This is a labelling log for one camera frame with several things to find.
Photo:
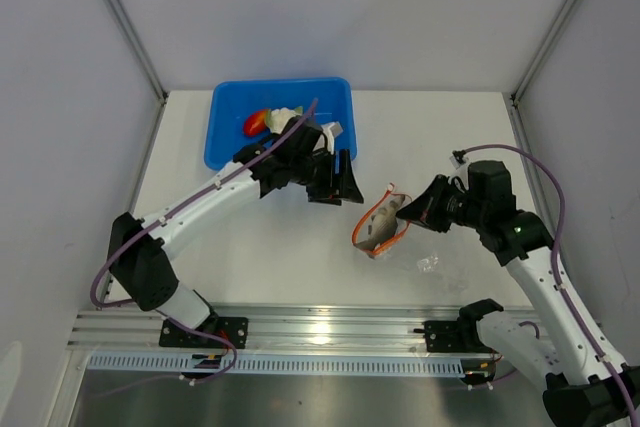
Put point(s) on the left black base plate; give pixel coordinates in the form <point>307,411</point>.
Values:
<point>233,329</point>

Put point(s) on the white cauliflower with leaves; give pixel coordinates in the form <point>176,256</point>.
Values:
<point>277,119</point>

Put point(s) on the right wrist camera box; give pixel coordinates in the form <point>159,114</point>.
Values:
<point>459,159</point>

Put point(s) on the blue plastic bin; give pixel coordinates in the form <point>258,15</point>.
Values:
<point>234,101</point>

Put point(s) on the grey toy fish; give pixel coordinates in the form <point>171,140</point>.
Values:
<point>378,230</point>

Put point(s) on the white slotted cable duct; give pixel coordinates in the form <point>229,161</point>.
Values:
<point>278,364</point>

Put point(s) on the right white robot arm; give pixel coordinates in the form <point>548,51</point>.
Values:
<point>583,379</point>

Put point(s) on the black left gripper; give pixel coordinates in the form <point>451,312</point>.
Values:
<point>337,187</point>

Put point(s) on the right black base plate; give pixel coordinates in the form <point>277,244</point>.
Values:
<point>444,336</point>

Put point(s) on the red orange mango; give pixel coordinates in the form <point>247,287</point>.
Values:
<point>256,123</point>

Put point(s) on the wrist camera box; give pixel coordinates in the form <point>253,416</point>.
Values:
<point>331,131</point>
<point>459,159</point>

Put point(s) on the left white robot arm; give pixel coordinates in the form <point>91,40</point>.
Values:
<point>141,251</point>

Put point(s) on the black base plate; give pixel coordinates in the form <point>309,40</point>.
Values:
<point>233,329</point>
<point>444,336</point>

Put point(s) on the aluminium rail frame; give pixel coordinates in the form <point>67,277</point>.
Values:
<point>288,265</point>

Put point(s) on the clear orange-zip plastic bag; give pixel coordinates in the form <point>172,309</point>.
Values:
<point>421,256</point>

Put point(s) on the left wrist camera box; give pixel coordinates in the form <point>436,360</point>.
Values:
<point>331,131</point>

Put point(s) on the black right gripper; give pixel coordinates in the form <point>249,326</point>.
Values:
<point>425,209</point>

